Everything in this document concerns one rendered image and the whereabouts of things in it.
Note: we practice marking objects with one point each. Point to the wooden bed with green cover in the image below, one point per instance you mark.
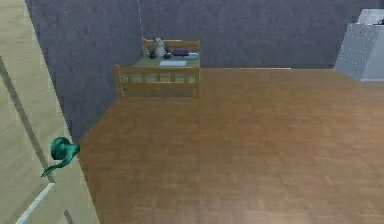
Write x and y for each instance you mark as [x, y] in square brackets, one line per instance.
[156, 70]

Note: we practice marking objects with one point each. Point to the pale blue book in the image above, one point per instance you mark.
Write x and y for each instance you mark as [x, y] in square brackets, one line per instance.
[172, 63]

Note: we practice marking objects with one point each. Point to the small black object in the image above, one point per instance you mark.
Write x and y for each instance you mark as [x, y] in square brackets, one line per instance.
[381, 22]

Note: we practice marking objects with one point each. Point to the white chest of drawers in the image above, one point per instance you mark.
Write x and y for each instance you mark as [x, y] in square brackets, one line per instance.
[361, 50]

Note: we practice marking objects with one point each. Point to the blue flat object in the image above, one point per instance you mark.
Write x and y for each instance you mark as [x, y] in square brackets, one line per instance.
[191, 57]

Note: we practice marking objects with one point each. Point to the pale wooden room door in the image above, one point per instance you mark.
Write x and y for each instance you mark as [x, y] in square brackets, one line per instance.
[23, 110]

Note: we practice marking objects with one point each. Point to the purple pillow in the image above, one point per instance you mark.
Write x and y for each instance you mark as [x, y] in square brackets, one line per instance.
[180, 52]

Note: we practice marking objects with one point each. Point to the white and black teddy bear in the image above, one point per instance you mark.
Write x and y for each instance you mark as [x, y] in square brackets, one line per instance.
[160, 48]

